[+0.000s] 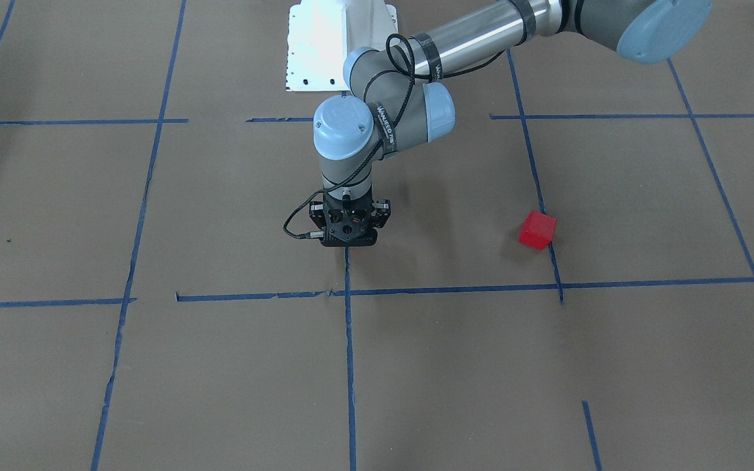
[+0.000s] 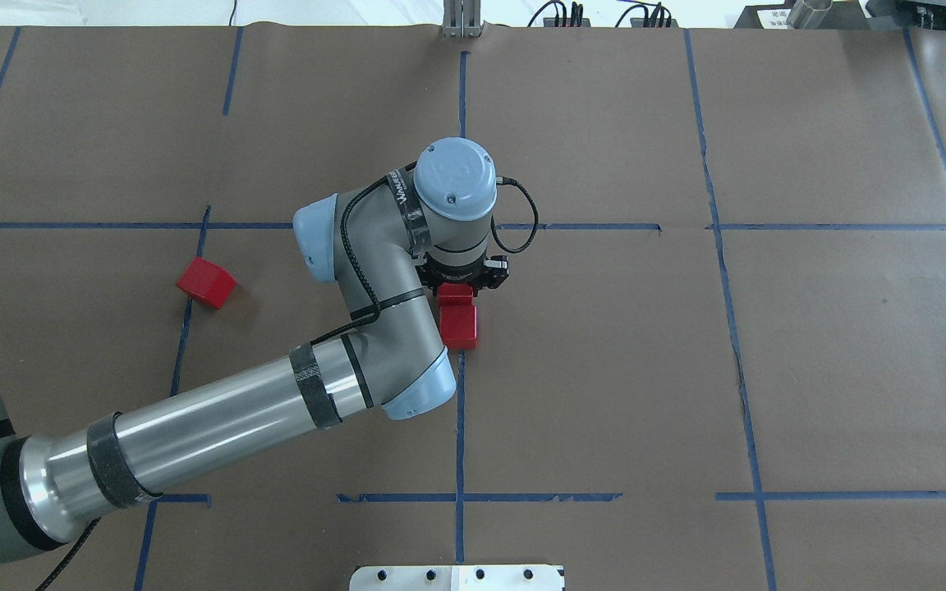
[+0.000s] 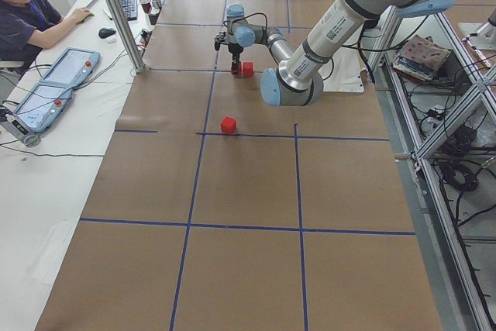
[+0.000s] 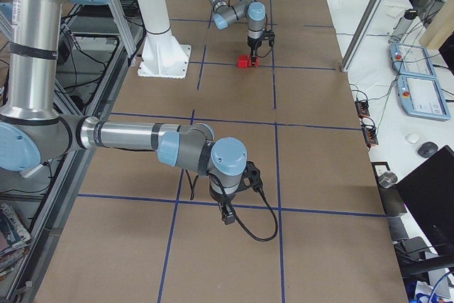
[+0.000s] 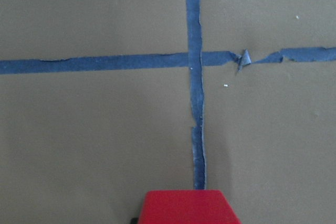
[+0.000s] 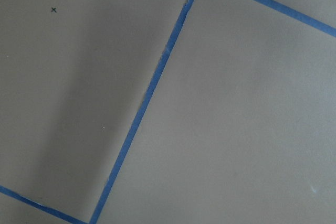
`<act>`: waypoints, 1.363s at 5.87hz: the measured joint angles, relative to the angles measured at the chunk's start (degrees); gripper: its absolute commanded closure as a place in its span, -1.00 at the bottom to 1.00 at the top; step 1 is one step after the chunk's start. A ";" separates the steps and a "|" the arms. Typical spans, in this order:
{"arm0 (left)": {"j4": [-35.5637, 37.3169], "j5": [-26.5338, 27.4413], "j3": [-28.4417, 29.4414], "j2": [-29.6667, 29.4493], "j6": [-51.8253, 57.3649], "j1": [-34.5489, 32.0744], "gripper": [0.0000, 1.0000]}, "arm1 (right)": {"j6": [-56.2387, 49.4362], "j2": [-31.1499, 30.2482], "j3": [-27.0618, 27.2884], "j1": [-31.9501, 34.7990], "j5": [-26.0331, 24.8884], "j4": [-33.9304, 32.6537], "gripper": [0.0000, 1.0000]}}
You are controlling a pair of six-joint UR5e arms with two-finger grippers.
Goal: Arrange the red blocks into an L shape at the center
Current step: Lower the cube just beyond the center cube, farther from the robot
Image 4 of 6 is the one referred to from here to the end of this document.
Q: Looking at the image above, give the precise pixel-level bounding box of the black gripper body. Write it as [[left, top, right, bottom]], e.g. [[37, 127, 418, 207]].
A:
[[248, 37, 262, 50], [209, 189, 236, 211]]

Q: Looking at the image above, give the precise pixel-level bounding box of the teach pendant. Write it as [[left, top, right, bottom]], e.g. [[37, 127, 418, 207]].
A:
[[397, 75, 451, 121], [389, 43, 437, 78]]

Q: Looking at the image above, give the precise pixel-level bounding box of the metal cup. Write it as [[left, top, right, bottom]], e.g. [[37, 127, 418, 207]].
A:
[[377, 171, 398, 189]]

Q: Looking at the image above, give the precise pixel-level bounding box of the black computer mouse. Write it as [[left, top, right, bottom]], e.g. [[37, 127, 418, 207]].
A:
[[417, 141, 438, 158]]

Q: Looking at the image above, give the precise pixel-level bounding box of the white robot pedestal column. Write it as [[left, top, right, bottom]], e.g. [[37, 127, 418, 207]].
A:
[[138, 0, 192, 79]]

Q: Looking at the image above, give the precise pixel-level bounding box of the orange black power strip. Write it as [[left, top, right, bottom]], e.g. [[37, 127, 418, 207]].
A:
[[355, 99, 379, 148]]

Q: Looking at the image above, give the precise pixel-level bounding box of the black laptop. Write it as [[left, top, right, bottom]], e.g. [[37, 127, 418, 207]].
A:
[[397, 145, 453, 255]]

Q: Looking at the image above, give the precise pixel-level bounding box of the aluminium frame post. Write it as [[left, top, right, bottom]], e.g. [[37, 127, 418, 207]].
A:
[[340, 0, 384, 72]]

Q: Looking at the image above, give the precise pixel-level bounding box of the upper teach pendant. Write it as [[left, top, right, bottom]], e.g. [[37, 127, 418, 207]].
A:
[[389, 43, 437, 78]]

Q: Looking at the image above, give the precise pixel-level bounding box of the lower teach pendant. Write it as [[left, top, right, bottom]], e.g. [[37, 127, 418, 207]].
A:
[[397, 75, 451, 121]]

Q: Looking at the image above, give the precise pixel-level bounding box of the stack of magazines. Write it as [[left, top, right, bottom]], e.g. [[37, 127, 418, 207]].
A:
[[1, 202, 32, 279]]

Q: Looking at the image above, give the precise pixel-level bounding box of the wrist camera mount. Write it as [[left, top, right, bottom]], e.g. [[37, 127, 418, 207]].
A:
[[263, 30, 275, 48], [236, 160, 263, 193]]

